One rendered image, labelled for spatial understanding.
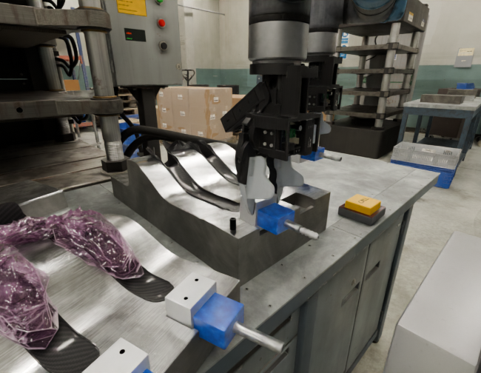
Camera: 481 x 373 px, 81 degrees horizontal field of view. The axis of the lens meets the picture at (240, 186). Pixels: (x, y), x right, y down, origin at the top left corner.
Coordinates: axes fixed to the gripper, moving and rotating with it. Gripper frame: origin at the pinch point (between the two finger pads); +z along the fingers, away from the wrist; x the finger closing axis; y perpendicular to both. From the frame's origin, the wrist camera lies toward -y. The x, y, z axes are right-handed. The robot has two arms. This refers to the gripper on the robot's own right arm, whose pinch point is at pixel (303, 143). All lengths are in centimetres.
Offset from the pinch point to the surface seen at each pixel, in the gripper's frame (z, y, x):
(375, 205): 11.5, 19.3, 2.0
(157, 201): 7.9, -9.6, -36.1
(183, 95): 12, -352, 194
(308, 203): 7.3, 12.9, -15.7
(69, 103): -8, -64, -35
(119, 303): 9, 11, -53
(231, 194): 6.4, 0.5, -25.0
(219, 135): 73, -308, 226
